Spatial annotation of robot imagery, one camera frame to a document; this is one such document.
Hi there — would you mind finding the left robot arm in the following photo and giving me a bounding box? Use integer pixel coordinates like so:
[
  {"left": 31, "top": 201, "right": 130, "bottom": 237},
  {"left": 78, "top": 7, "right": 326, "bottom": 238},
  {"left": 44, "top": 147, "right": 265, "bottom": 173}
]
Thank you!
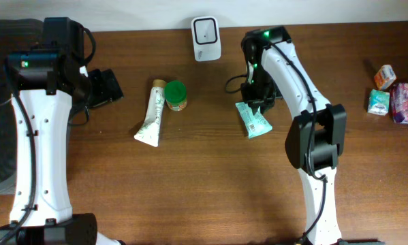
[{"left": 0, "top": 17, "right": 123, "bottom": 244}]

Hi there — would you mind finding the teal wet wipes pack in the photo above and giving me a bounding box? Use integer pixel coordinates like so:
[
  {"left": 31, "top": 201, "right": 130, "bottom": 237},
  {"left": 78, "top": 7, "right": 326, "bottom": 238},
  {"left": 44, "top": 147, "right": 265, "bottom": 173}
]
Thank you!
[{"left": 235, "top": 102, "right": 272, "bottom": 139}]

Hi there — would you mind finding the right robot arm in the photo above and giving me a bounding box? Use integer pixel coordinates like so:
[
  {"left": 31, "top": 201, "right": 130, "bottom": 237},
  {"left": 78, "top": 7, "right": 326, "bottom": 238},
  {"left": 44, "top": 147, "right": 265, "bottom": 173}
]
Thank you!
[{"left": 240, "top": 27, "right": 347, "bottom": 244}]

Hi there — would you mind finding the white floral tube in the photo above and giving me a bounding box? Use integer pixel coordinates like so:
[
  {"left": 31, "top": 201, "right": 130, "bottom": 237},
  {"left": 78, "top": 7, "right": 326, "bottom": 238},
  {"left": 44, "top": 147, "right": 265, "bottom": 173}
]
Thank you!
[{"left": 134, "top": 79, "right": 166, "bottom": 147}]

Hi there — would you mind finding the green lid jar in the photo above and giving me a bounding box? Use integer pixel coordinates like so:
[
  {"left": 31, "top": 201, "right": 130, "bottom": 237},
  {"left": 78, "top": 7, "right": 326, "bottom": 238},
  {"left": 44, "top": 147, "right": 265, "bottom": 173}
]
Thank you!
[{"left": 164, "top": 80, "right": 187, "bottom": 112}]

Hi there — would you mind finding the orange small tissue pack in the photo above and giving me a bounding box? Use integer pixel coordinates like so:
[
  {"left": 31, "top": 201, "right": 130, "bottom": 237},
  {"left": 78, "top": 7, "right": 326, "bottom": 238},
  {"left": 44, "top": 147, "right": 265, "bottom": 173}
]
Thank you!
[{"left": 374, "top": 65, "right": 396, "bottom": 91}]

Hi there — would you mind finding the red purple tissue pack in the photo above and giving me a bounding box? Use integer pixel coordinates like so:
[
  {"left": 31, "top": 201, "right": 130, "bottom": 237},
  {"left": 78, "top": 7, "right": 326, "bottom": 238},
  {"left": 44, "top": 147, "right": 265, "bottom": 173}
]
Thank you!
[{"left": 391, "top": 83, "right": 408, "bottom": 124}]

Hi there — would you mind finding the grey plastic mesh basket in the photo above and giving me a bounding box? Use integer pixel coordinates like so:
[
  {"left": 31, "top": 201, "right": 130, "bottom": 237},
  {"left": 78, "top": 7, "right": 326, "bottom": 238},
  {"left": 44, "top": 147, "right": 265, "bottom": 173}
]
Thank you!
[{"left": 0, "top": 19, "right": 43, "bottom": 195}]

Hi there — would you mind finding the white barcode scanner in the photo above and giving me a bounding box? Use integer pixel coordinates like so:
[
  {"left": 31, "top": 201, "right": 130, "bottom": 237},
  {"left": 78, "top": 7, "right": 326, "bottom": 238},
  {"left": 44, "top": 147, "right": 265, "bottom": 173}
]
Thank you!
[{"left": 191, "top": 16, "right": 221, "bottom": 62}]

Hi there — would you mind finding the small teal gum box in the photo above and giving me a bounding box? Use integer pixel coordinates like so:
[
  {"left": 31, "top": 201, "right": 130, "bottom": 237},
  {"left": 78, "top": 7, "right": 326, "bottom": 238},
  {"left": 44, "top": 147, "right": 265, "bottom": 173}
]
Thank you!
[{"left": 367, "top": 89, "right": 390, "bottom": 116}]

